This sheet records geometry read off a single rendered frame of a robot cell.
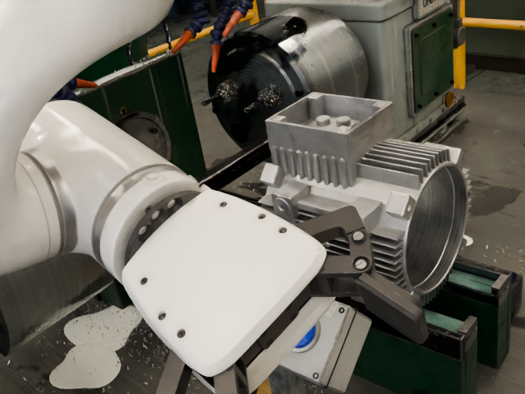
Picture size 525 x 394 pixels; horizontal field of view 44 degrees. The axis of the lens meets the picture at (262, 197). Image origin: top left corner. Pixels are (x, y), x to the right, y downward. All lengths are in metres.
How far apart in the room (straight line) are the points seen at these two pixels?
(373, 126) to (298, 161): 0.10
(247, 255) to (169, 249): 0.05
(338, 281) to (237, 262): 0.06
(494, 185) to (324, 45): 0.43
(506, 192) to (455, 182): 0.48
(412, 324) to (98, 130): 0.26
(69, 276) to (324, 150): 0.34
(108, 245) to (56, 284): 0.40
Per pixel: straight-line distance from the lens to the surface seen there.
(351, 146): 0.73
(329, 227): 0.39
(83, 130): 0.48
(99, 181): 0.43
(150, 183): 0.41
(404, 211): 0.70
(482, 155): 1.44
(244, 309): 0.36
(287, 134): 0.78
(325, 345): 0.56
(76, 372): 1.03
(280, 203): 0.76
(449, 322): 0.80
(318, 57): 1.13
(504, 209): 1.25
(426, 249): 0.86
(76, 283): 0.84
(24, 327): 0.83
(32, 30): 0.38
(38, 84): 0.37
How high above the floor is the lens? 1.43
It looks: 28 degrees down
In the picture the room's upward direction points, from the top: 10 degrees counter-clockwise
